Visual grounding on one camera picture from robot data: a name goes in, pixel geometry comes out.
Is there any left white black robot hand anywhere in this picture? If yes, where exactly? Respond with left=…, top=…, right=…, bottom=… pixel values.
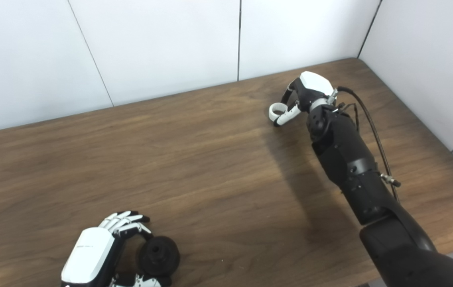
left=61, top=211, right=172, bottom=287

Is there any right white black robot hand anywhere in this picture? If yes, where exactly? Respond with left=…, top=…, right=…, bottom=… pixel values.
left=273, top=71, right=337, bottom=127

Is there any round black part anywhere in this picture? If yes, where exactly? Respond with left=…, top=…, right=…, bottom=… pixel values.
left=138, top=236, right=181, bottom=278

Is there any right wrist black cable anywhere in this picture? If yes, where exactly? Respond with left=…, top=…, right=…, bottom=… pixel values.
left=331, top=86, right=402, bottom=204

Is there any white ring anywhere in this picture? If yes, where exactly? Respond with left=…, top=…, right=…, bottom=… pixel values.
left=268, top=103, right=291, bottom=124

